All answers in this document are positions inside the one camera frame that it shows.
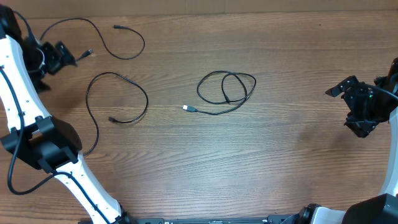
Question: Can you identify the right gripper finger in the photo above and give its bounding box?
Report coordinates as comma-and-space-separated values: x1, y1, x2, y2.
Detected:
325, 75, 359, 97
345, 120, 379, 138

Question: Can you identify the short black usb cable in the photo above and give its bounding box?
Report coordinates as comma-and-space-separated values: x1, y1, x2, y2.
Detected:
39, 17, 146, 62

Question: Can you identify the long black usb cable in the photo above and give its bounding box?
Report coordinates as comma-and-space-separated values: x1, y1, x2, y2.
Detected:
182, 70, 257, 116

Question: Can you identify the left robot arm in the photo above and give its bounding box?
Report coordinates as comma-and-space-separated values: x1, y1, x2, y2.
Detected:
1, 5, 136, 223

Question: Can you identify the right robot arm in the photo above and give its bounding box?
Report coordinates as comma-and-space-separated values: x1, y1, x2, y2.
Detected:
282, 58, 397, 224

